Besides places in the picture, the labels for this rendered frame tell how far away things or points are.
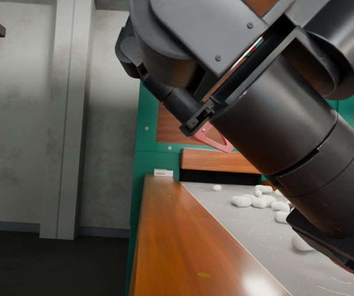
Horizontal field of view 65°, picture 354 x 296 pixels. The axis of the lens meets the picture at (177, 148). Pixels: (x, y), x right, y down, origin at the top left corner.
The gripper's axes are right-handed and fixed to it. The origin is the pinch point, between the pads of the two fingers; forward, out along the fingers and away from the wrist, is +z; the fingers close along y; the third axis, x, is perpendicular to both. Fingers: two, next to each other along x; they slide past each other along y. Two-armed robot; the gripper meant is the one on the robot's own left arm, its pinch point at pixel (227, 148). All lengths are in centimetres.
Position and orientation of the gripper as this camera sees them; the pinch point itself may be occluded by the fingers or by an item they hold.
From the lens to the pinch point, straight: 53.4
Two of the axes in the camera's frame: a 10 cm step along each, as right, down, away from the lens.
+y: -1.2, 0.0, 9.9
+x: -6.9, 7.1, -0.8
